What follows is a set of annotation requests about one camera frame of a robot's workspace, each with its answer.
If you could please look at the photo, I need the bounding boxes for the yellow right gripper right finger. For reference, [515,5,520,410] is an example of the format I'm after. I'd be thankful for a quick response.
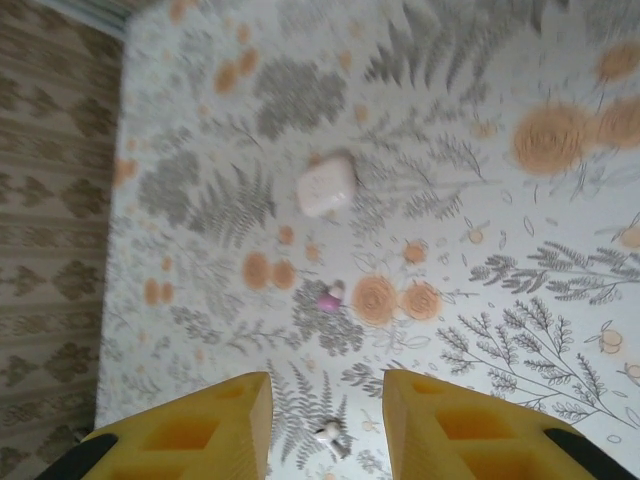
[382,368,640,480]

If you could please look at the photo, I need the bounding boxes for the floral patterned table mat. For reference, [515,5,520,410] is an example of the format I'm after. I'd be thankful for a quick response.
[94,0,640,480]

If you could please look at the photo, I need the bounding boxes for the white charging case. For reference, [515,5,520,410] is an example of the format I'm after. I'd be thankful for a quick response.
[294,152,359,219]

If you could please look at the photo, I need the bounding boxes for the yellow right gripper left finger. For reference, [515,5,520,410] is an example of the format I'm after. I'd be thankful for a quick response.
[42,370,275,480]

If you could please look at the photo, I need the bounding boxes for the small white earbud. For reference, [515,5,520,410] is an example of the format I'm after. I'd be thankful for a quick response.
[313,418,351,459]

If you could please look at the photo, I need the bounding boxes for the small pink earbud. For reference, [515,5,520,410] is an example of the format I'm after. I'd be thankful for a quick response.
[315,280,346,312]

